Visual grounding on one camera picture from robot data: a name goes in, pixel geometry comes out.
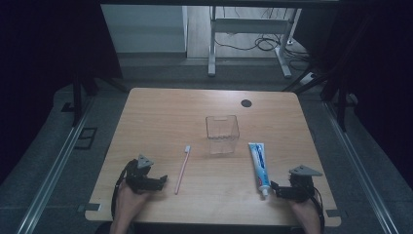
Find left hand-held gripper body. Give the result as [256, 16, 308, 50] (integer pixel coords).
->
[125, 154, 154, 195]

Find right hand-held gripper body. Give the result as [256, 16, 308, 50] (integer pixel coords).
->
[288, 165, 323, 203]

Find pink toothbrush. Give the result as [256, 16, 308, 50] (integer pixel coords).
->
[174, 144, 192, 196]

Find blue and white toothpaste tube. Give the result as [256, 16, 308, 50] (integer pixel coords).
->
[247, 141, 272, 198]

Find clear plastic container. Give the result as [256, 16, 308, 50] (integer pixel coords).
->
[205, 114, 241, 155]

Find person's right hand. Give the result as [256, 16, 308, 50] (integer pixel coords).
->
[286, 196, 320, 226]

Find black metal stand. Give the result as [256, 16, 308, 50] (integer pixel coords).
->
[71, 62, 129, 128]
[282, 62, 358, 133]

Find white power strip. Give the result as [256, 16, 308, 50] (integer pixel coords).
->
[299, 72, 318, 87]

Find dark curtain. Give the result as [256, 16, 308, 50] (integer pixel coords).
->
[293, 0, 413, 189]
[0, 0, 124, 183]

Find white cabinet panel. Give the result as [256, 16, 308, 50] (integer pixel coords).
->
[100, 4, 189, 54]

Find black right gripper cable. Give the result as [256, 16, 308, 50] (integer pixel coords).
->
[306, 185, 326, 234]

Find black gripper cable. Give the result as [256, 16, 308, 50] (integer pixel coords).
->
[306, 185, 326, 234]
[110, 160, 134, 219]

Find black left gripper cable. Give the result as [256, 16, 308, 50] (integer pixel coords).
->
[110, 160, 134, 219]

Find grey table bracket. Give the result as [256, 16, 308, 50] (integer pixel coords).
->
[77, 203, 102, 214]

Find aluminium floor rail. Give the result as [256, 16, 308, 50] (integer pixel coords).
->
[15, 97, 95, 234]
[323, 100, 392, 234]

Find black floor frame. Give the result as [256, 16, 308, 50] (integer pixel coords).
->
[73, 127, 98, 151]

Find black floor cables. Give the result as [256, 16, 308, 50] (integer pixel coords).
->
[213, 7, 314, 71]

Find white desk frame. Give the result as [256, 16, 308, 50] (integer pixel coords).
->
[207, 6, 303, 80]

